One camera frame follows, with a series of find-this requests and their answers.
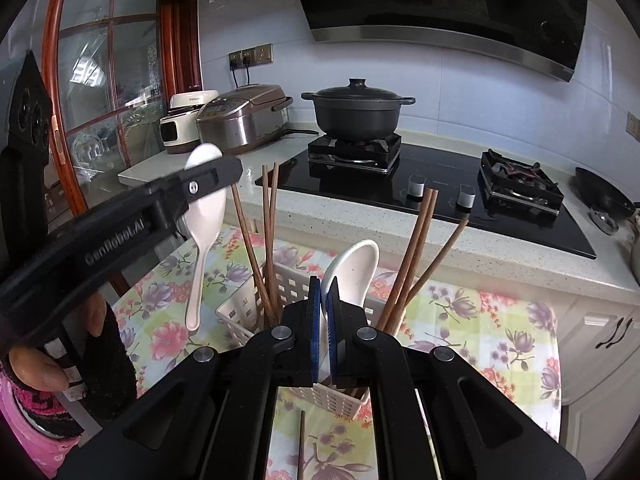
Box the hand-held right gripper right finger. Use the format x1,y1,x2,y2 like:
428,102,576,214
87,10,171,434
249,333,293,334
330,280,586,480

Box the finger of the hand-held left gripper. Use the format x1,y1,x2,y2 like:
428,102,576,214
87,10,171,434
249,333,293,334
147,156,244,235

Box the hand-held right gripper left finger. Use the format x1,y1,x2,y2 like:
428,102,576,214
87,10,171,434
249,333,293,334
57,275,322,480

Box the white ceramic spoon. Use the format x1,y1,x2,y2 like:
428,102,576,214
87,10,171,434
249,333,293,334
184,144,229,331
320,240,381,391

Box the brown wooden chopstick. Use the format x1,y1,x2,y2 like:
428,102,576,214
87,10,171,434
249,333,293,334
376,189,432,331
295,410,307,480
267,161,280,321
385,189,440,333
261,164,274,326
230,185,266,331
397,217,470,321

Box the white plastic utensil basket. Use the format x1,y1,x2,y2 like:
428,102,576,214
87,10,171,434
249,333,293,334
215,262,401,421

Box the person's left hand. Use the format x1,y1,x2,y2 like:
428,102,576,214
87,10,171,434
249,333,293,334
7,292,107,392

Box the white electric cooker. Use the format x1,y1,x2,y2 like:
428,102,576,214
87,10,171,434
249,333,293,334
160,90,221,155

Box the brown steel rice cooker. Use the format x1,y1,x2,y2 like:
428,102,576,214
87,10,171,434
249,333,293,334
196,84,294,155

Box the floral tablecloth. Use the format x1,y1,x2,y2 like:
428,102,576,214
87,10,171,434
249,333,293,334
107,225,563,480

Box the red wooden glass partition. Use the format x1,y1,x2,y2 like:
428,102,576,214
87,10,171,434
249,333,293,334
0,0,204,221

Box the black burner grate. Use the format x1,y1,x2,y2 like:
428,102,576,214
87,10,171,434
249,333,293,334
307,132,402,174
479,149,565,215

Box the black lidded cooking pot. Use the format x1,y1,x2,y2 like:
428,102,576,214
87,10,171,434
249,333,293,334
301,78,416,140

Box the black glass gas cooktop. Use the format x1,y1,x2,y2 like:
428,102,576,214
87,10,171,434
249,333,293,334
255,135,598,260

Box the black range hood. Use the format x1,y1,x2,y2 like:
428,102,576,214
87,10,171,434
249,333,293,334
285,0,589,84

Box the black wok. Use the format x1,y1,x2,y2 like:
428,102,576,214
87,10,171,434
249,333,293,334
575,167,639,217

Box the black fuzzy strap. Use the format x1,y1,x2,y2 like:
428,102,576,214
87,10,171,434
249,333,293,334
81,304,138,423

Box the black cabinet handle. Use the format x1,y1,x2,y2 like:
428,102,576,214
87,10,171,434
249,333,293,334
607,320,634,351
595,318,624,349

